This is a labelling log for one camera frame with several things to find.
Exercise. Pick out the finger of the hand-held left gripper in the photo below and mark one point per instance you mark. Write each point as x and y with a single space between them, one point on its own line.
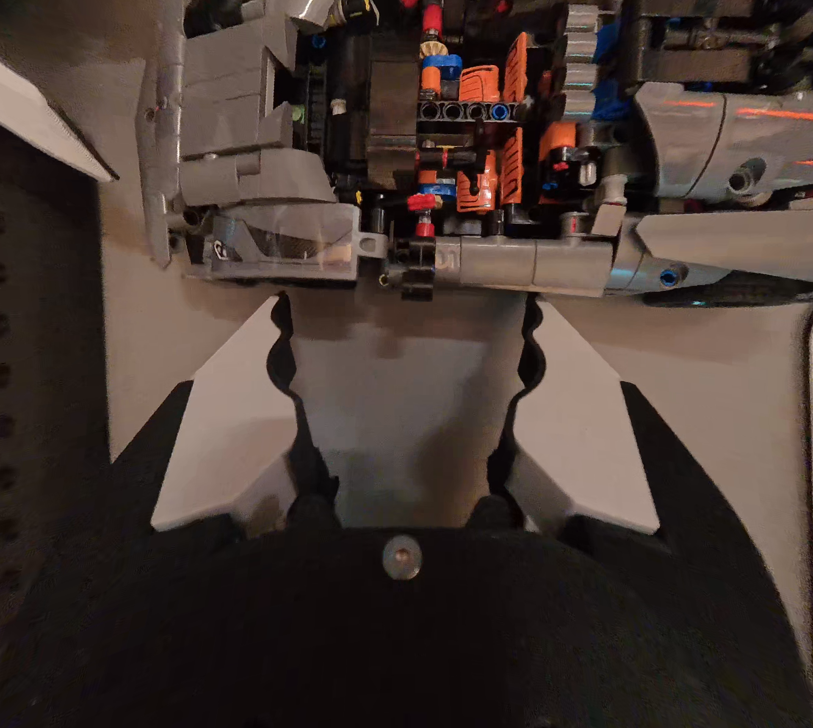
44 125

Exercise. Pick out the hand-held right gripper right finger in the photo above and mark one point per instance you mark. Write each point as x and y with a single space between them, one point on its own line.
584 436

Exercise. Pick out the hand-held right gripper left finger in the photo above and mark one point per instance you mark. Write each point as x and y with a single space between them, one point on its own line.
222 436

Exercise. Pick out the grey lego car model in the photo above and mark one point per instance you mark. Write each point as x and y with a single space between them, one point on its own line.
571 258

